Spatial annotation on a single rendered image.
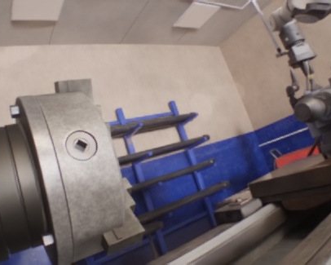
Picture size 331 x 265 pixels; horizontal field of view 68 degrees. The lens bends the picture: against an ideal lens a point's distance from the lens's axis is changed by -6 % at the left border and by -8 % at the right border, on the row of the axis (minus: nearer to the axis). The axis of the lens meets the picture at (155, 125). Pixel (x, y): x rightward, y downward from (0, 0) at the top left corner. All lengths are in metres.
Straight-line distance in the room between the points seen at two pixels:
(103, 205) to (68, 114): 0.12
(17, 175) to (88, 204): 0.09
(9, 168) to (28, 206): 0.05
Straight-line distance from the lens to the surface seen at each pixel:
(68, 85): 0.39
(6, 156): 0.33
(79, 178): 0.30
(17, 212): 0.33
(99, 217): 0.32
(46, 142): 0.30
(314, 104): 0.95
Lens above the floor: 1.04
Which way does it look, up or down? 11 degrees up
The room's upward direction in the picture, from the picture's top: 19 degrees counter-clockwise
